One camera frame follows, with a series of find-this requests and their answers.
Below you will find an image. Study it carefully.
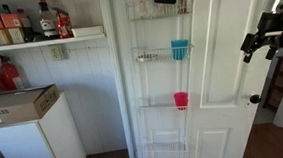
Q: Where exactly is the brown cardboard box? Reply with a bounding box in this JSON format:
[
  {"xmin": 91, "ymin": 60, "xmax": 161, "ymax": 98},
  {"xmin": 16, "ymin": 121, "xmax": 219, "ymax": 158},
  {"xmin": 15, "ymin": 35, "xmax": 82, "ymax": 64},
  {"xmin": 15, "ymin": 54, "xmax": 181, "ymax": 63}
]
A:
[{"xmin": 0, "ymin": 84, "xmax": 60, "ymax": 127}]

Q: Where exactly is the orange box right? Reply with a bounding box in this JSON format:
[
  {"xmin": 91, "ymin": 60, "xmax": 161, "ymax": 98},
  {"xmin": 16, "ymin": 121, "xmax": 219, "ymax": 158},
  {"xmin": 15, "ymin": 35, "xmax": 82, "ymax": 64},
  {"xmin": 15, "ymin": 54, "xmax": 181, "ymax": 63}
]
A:
[{"xmin": 1, "ymin": 4, "xmax": 25, "ymax": 44}]

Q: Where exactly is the dark sauce bottle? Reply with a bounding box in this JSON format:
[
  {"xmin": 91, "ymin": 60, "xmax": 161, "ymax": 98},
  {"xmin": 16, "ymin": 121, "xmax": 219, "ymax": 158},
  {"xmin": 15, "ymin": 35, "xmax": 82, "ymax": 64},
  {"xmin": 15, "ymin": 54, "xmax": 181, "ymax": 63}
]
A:
[{"xmin": 16, "ymin": 8, "xmax": 34, "ymax": 42}]

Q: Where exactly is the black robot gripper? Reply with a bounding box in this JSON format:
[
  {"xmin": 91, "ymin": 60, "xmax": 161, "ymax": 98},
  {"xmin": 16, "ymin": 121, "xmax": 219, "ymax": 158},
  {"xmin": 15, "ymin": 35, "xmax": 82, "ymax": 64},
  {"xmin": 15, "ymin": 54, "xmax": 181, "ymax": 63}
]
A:
[{"xmin": 241, "ymin": 12, "xmax": 283, "ymax": 64}]

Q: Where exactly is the white panel door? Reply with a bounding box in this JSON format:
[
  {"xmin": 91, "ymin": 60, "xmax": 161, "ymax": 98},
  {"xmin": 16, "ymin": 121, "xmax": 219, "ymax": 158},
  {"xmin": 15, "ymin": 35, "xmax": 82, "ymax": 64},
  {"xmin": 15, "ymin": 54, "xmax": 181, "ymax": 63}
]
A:
[{"xmin": 110, "ymin": 0, "xmax": 270, "ymax": 158}]

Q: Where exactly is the white flat box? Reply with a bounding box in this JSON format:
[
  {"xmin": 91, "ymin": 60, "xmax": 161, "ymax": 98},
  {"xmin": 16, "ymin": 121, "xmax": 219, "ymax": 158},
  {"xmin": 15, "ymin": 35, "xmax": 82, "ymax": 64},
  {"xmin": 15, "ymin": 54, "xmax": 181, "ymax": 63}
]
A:
[{"xmin": 72, "ymin": 26, "xmax": 104, "ymax": 37}]

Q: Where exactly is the wall power outlet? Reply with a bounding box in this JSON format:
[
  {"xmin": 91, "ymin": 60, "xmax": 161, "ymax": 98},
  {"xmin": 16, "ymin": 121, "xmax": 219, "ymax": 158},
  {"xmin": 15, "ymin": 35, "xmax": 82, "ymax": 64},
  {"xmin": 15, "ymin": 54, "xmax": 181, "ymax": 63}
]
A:
[{"xmin": 50, "ymin": 45, "xmax": 63, "ymax": 61}]

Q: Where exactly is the blue plastic cup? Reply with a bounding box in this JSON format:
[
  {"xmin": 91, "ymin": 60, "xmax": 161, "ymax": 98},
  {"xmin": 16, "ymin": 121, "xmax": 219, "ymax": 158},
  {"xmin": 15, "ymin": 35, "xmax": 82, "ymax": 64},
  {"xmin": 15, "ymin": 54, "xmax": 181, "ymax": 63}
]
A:
[{"xmin": 171, "ymin": 39, "xmax": 188, "ymax": 61}]

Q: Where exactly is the clear liquor bottle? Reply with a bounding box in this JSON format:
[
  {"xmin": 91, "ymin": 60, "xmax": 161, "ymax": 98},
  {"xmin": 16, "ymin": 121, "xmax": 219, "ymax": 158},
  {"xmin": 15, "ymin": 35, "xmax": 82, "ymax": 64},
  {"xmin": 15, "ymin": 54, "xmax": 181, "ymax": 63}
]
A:
[{"xmin": 39, "ymin": 0, "xmax": 59, "ymax": 39}]

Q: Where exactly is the black door knob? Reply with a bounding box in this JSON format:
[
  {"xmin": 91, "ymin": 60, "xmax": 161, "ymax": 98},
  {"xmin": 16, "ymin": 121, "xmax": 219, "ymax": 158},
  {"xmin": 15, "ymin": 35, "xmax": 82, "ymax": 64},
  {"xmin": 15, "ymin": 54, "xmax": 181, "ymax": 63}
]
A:
[{"xmin": 249, "ymin": 94, "xmax": 261, "ymax": 104}]

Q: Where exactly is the pink plastic cup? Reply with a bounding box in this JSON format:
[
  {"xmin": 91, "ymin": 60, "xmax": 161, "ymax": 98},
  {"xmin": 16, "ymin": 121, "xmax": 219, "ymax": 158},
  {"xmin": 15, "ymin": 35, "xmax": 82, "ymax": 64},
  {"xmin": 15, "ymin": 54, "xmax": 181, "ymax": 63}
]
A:
[{"xmin": 174, "ymin": 92, "xmax": 189, "ymax": 110}]

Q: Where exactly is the white wall shelf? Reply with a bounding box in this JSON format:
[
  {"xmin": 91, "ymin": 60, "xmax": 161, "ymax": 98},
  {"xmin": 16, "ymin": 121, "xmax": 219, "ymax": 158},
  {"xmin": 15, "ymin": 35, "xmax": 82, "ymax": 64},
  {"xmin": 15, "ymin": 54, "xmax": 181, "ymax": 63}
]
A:
[{"xmin": 0, "ymin": 34, "xmax": 105, "ymax": 51}]

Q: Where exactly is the red fire extinguisher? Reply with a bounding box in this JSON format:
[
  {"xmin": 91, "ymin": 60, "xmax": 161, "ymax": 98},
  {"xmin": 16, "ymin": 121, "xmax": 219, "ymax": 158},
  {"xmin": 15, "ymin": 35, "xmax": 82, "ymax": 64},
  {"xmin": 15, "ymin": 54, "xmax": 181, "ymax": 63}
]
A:
[{"xmin": 0, "ymin": 55, "xmax": 25, "ymax": 90}]

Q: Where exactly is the white cabinet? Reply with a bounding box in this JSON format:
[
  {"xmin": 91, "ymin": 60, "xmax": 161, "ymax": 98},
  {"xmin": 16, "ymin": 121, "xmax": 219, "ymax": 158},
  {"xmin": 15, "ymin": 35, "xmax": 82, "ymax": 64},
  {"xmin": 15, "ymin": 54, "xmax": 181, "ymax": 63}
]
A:
[{"xmin": 0, "ymin": 93, "xmax": 87, "ymax": 158}]

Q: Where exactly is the white wire door rack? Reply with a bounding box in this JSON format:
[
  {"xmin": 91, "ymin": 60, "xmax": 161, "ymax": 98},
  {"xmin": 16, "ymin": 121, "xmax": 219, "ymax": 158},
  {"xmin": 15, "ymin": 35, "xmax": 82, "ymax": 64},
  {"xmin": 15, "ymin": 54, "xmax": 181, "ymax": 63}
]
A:
[{"xmin": 126, "ymin": 0, "xmax": 194, "ymax": 158}]

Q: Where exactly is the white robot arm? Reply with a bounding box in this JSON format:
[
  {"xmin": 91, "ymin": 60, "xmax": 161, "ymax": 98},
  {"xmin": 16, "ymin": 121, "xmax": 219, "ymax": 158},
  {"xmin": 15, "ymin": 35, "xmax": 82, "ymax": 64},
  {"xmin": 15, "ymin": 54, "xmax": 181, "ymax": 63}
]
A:
[{"xmin": 241, "ymin": 0, "xmax": 283, "ymax": 64}]

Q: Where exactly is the red snack bag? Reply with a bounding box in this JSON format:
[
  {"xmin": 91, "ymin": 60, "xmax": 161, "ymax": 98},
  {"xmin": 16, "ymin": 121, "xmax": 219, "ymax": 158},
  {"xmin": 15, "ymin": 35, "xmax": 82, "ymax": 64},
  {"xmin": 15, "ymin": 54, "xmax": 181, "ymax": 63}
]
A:
[{"xmin": 53, "ymin": 7, "xmax": 73, "ymax": 38}]

